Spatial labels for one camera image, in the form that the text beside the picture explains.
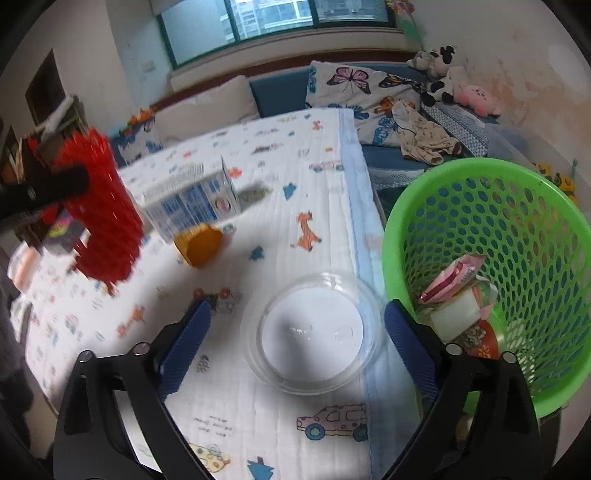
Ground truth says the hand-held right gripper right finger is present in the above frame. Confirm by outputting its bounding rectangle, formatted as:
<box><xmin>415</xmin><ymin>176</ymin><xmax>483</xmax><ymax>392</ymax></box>
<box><xmin>384</xmin><ymin>299</ymin><xmax>541</xmax><ymax>480</ymax></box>

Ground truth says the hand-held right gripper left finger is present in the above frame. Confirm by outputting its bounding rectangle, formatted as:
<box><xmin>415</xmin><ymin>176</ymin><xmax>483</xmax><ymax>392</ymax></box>
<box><xmin>52</xmin><ymin>299</ymin><xmax>212</xmax><ymax>480</ymax></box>

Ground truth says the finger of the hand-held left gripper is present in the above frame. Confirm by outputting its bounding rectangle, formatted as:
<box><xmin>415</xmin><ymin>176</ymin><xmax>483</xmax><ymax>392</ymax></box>
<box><xmin>0</xmin><ymin>165</ymin><xmax>90</xmax><ymax>217</ymax></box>

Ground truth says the red foam net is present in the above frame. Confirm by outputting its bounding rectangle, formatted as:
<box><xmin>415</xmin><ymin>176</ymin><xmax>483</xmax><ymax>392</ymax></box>
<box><xmin>51</xmin><ymin>128</ymin><xmax>145</xmax><ymax>283</ymax></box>

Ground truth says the pink wrapper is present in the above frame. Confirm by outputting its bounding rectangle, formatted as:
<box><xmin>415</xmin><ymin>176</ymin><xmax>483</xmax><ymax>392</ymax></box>
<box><xmin>418</xmin><ymin>255</ymin><xmax>485</xmax><ymax>305</ymax></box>

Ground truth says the clear plastic cup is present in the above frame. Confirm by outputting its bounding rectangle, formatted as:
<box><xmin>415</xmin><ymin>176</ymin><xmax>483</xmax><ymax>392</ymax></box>
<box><xmin>241</xmin><ymin>272</ymin><xmax>386</xmax><ymax>396</ymax></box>

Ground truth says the green plastic basket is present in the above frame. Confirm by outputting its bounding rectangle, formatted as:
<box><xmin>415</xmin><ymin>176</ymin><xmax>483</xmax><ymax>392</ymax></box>
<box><xmin>382</xmin><ymin>158</ymin><xmax>591</xmax><ymax>421</ymax></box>

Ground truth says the clay box with colour strips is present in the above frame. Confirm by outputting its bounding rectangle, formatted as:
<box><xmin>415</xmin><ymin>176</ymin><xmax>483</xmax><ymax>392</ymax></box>
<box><xmin>23</xmin><ymin>203</ymin><xmax>88</xmax><ymax>257</ymax></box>

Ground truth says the shelf rack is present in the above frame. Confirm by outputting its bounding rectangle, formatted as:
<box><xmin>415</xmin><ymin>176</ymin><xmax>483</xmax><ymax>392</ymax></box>
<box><xmin>37</xmin><ymin>95</ymin><xmax>86</xmax><ymax>139</ymax></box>

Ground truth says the tissue pack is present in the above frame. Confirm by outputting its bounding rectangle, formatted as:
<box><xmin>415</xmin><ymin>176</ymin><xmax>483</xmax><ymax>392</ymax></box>
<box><xmin>9</xmin><ymin>249</ymin><xmax>41</xmax><ymax>291</ymax></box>

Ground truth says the small butterfly pillow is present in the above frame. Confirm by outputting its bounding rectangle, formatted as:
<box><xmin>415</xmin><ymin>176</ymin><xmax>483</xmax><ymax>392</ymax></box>
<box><xmin>113</xmin><ymin>124</ymin><xmax>164</xmax><ymax>162</ymax></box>

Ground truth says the small yellow plastic cup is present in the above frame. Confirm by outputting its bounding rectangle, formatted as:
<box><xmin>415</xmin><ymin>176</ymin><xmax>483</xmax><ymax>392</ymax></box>
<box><xmin>174</xmin><ymin>223</ymin><xmax>225</xmax><ymax>268</ymax></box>

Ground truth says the blue white milk carton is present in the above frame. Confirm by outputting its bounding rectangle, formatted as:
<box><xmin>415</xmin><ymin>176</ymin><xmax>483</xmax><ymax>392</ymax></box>
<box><xmin>141</xmin><ymin>157</ymin><xmax>242</xmax><ymax>243</ymax></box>

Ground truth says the printed blanket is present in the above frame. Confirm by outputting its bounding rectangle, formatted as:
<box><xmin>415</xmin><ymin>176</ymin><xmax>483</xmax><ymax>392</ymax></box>
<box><xmin>9</xmin><ymin>108</ymin><xmax>426</xmax><ymax>480</ymax></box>

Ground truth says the beige cushion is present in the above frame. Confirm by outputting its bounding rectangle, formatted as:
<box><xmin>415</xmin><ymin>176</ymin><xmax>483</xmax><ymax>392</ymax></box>
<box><xmin>154</xmin><ymin>75</ymin><xmax>259</xmax><ymax>144</ymax></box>

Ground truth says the beige patterned garment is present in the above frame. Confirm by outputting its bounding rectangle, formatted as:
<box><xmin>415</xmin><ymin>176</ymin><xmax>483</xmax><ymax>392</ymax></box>
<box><xmin>392</xmin><ymin>102</ymin><xmax>462</xmax><ymax>167</ymax></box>

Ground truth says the yellow toy vehicle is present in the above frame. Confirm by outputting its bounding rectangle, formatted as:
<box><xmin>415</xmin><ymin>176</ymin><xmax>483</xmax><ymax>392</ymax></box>
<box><xmin>533</xmin><ymin>159</ymin><xmax>578</xmax><ymax>195</ymax></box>

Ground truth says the blue white patterned cloth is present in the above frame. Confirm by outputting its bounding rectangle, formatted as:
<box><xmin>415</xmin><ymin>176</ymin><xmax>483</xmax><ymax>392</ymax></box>
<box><xmin>422</xmin><ymin>102</ymin><xmax>490</xmax><ymax>158</ymax></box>

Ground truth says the clear plastic storage box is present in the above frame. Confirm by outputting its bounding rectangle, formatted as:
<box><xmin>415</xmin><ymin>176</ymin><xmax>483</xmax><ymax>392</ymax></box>
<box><xmin>485</xmin><ymin>124</ymin><xmax>546</xmax><ymax>162</ymax></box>

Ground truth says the blue sofa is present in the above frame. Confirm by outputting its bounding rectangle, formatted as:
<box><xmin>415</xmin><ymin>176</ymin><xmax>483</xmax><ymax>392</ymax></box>
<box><xmin>111</xmin><ymin>60</ymin><xmax>499</xmax><ymax>185</ymax></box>

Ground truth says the pink plush toy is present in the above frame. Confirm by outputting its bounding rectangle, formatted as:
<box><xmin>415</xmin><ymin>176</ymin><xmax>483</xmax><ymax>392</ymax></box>
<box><xmin>455</xmin><ymin>85</ymin><xmax>505</xmax><ymax>116</ymax></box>

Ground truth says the large cow plush toy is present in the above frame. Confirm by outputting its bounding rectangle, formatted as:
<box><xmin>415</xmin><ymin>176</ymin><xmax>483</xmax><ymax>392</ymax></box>
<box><xmin>421</xmin><ymin>67</ymin><xmax>465</xmax><ymax>108</ymax></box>

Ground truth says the large butterfly pillow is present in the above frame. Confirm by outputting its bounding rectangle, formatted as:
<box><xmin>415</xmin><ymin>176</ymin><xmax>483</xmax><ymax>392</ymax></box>
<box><xmin>305</xmin><ymin>60</ymin><xmax>428</xmax><ymax>148</ymax></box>

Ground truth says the window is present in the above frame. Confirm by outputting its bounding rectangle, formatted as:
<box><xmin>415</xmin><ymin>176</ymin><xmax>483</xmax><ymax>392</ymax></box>
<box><xmin>157</xmin><ymin>0</ymin><xmax>402</xmax><ymax>68</ymax></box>

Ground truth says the small cow plush toy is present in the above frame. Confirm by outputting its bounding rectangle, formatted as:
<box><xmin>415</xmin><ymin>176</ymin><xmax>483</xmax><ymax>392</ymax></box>
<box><xmin>429</xmin><ymin>45</ymin><xmax>458</xmax><ymax>70</ymax></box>

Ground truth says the pinwheel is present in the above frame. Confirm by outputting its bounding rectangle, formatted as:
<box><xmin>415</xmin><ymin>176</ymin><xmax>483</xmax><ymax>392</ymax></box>
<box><xmin>388</xmin><ymin>0</ymin><xmax>423</xmax><ymax>38</ymax></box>

